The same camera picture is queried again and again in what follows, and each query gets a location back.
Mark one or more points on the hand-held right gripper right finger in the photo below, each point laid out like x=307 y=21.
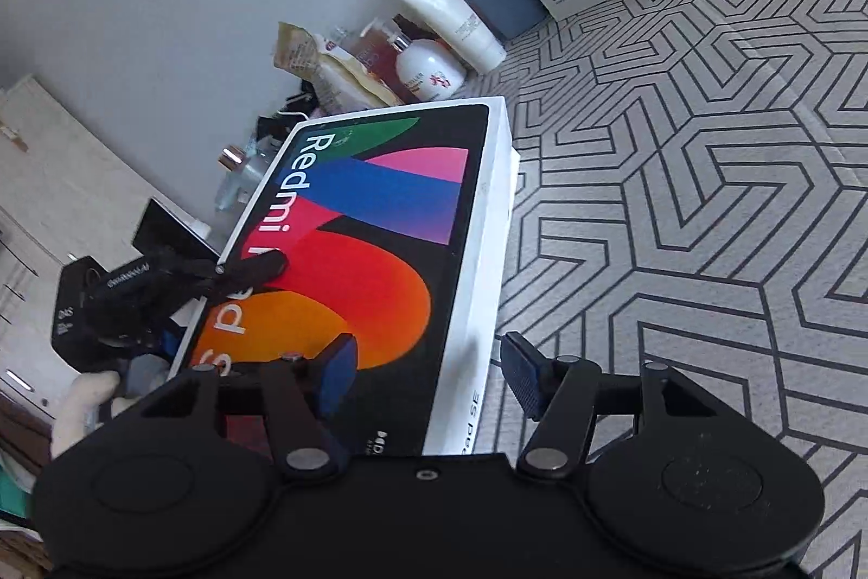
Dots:
x=522 y=375

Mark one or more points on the black tablet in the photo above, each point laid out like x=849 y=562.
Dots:
x=173 y=233

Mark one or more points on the pile of black clips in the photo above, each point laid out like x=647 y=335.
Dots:
x=285 y=114

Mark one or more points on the white cosmetic tube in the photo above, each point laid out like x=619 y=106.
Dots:
x=447 y=9

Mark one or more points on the white tablet box lid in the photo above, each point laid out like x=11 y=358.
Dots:
x=380 y=226

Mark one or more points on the person's left hand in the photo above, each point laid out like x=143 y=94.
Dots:
x=78 y=409

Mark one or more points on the patterned desktop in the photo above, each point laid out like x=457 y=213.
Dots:
x=678 y=179

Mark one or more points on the white pump bottle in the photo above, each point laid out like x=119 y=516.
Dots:
x=430 y=67

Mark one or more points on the glass bottle with copper cap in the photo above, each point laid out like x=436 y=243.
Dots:
x=237 y=179

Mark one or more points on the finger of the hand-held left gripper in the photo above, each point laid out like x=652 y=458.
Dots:
x=254 y=268

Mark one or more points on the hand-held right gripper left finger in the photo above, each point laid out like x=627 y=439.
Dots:
x=339 y=372

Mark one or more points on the beige snack bag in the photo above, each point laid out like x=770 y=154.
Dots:
x=332 y=70

